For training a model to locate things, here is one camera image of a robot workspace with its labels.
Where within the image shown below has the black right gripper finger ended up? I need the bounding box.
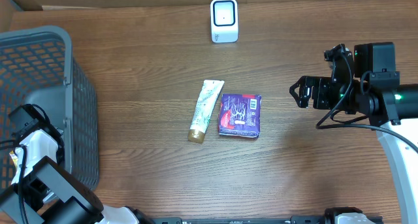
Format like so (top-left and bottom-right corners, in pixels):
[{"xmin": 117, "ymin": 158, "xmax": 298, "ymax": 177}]
[
  {"xmin": 289, "ymin": 86, "xmax": 310, "ymax": 108},
  {"xmin": 293, "ymin": 76, "xmax": 315, "ymax": 88}
]

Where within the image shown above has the purple Carefree pad pack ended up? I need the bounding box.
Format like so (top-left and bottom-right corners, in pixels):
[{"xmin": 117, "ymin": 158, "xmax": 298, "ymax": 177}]
[{"xmin": 218, "ymin": 93, "xmax": 262, "ymax": 138}]

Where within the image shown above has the white tube with gold cap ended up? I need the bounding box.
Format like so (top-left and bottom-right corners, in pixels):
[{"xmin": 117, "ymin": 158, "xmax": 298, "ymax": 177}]
[{"xmin": 187, "ymin": 80, "xmax": 225, "ymax": 144}]

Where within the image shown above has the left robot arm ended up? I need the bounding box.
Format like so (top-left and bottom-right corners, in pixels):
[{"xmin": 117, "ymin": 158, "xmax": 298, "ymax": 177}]
[{"xmin": 1, "ymin": 104, "xmax": 153, "ymax": 224}]

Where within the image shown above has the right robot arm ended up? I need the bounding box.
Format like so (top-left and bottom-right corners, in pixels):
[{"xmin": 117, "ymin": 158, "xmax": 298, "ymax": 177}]
[{"xmin": 289, "ymin": 42, "xmax": 417, "ymax": 223}]

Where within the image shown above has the white barcode scanner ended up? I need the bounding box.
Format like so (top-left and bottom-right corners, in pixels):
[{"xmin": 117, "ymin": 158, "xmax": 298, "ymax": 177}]
[{"xmin": 210, "ymin": 0, "xmax": 239, "ymax": 43}]

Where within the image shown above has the grey plastic mesh basket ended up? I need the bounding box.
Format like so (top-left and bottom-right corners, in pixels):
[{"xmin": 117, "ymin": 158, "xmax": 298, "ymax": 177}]
[{"xmin": 1, "ymin": 25, "xmax": 99, "ymax": 190}]

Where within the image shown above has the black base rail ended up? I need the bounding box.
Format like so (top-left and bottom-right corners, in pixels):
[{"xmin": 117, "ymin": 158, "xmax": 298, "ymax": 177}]
[{"xmin": 152, "ymin": 216, "xmax": 326, "ymax": 224}]

